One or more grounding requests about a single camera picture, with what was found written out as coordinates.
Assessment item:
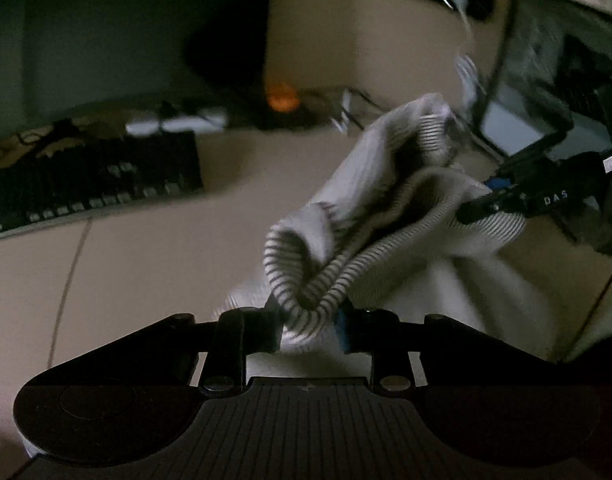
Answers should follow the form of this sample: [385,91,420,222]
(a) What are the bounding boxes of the white power cable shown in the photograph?
[440,0,487,122]

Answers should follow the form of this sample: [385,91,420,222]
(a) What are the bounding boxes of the black cable bundle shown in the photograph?
[300,86,387,134]

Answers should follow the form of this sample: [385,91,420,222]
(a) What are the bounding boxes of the orange round object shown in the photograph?
[266,82,301,114]

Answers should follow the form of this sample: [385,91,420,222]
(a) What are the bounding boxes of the black computer keyboard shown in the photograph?
[0,131,203,237]

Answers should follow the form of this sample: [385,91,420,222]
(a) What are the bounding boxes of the beige ribbed knit garment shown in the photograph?
[225,94,556,359]

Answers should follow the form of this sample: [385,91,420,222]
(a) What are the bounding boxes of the curved black computer monitor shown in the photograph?
[0,0,270,139]

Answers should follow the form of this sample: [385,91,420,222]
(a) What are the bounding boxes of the white monitor stand base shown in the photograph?
[126,108,229,136]

